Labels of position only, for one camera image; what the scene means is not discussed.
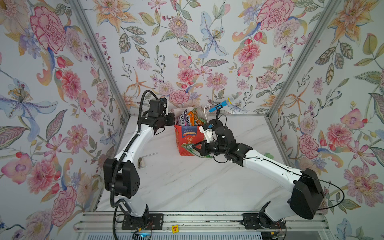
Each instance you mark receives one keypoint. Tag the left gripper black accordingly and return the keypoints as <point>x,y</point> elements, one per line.
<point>171,118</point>

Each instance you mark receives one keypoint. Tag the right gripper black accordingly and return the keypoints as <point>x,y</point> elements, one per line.
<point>203,146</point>

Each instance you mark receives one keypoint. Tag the red paper bag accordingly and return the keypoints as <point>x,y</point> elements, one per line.
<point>186,135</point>

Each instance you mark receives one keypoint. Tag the purple Fox's candy packet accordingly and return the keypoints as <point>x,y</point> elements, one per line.
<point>184,119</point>

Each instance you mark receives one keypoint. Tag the orange green nut snack packet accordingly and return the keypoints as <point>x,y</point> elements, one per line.
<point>199,117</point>

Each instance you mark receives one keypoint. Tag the orange Fox's candy packet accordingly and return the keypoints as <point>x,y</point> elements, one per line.
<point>190,119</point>

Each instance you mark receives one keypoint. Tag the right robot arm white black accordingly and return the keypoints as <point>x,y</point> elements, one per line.
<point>305,187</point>

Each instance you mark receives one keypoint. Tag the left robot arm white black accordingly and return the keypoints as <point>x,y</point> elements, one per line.
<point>121,175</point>

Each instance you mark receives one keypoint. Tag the blue microphone on black stand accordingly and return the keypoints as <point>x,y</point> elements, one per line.
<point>216,109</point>

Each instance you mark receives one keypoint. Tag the small green object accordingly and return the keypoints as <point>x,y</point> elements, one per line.
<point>269,155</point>

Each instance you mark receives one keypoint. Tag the yellow T label tag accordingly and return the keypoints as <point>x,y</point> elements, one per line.
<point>175,229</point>

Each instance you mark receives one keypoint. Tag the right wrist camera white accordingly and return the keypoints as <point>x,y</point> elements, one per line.
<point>207,131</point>

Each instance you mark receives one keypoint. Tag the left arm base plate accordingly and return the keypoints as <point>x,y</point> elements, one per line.
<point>151,221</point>

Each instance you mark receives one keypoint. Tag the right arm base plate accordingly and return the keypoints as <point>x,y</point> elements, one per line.
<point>256,221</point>

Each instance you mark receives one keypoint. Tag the aluminium rail frame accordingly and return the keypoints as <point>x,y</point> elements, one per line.
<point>205,222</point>

